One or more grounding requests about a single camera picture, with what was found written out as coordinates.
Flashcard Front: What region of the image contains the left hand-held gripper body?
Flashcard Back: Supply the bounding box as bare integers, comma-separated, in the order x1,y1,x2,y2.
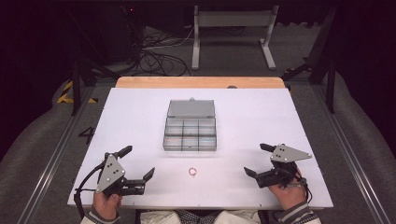
95,151,147,198

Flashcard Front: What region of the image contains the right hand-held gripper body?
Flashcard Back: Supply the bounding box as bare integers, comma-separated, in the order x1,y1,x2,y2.
254,143,313,189

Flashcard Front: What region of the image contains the person's right hand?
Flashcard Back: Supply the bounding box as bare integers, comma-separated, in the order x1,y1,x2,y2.
268,169,307,211

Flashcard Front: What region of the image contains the person's left hand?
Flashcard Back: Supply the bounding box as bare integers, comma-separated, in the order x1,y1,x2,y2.
92,189,123,221

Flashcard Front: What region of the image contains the white table board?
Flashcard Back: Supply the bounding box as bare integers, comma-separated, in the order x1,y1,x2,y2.
66,87,334,211

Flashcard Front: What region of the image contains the clear plastic compartment box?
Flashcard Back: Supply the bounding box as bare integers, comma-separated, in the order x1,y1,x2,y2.
162,97,218,152

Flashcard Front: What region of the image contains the person's torso clothing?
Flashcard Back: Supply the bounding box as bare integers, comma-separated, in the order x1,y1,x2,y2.
134,209,269,224

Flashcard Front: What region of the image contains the yellow black floor tape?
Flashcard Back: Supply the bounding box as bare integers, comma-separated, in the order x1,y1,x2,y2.
56,79,99,105

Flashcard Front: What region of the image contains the black metal stand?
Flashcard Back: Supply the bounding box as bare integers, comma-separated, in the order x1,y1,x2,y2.
279,6,339,115
64,8,120,118

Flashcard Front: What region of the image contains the white metal stand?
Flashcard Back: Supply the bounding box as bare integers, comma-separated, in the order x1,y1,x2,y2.
191,5,280,71

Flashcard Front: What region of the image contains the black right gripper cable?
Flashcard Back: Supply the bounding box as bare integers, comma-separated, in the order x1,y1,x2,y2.
286,176,314,203

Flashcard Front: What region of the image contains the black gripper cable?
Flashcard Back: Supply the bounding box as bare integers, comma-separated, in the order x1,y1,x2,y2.
73,162,105,219
286,176,314,203

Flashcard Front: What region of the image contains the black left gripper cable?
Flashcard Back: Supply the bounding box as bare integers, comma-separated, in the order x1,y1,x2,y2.
73,162,105,219

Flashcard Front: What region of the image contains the aluminium floor rail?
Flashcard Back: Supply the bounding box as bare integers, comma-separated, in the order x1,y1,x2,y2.
312,83,391,224
17,85,96,224

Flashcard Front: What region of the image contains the tangle of black floor cables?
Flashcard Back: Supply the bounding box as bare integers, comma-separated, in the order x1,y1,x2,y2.
130,26,200,77

